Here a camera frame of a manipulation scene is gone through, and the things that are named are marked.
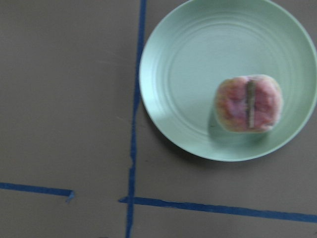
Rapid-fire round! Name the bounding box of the yellow pink peach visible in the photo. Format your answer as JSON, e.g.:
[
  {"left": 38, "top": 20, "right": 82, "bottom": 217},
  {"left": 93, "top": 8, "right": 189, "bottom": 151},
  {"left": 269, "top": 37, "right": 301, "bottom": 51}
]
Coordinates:
[{"left": 214, "top": 74, "right": 283, "bottom": 133}]

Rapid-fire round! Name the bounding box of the light green plate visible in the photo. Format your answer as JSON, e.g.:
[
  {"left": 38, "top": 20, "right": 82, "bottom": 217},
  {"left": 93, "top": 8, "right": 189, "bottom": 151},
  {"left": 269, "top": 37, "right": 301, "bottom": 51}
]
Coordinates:
[{"left": 139, "top": 0, "right": 317, "bottom": 162}]

